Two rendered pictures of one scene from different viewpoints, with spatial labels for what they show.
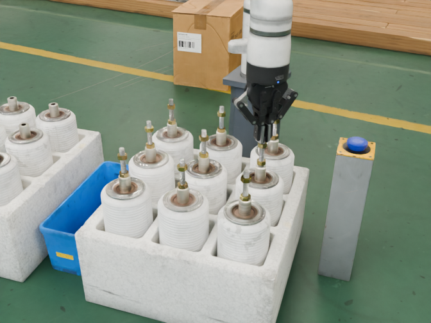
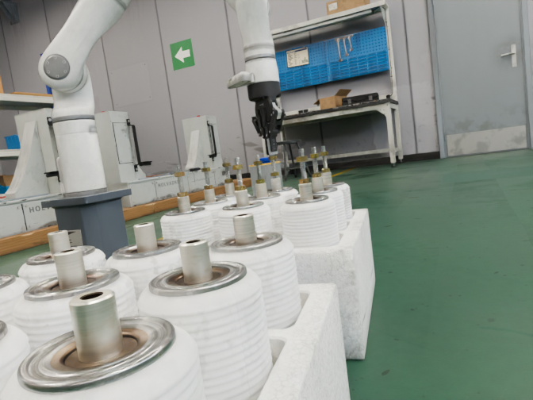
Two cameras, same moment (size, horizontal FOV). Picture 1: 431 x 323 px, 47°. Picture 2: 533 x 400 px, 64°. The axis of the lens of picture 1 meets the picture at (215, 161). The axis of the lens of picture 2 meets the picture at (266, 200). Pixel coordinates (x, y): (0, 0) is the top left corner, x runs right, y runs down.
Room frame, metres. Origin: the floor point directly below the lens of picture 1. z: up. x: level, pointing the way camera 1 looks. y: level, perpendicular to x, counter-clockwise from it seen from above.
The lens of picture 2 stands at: (0.86, 0.90, 0.34)
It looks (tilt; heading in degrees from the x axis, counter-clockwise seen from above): 6 degrees down; 270
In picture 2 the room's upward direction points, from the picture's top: 8 degrees counter-clockwise
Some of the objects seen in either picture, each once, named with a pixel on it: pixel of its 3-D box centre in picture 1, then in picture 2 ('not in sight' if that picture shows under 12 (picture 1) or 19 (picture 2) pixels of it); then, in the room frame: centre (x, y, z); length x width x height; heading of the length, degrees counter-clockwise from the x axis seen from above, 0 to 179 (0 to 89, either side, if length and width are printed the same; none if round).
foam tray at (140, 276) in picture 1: (204, 231); (272, 272); (0.87, 0.02, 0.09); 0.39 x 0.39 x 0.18; 72
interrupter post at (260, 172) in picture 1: (260, 173); (276, 185); (0.84, -0.09, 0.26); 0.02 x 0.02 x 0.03
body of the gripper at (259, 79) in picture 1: (266, 81); (265, 101); (0.84, -0.09, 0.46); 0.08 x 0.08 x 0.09
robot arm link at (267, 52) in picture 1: (263, 40); (254, 71); (0.85, -0.08, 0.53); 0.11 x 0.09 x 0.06; 26
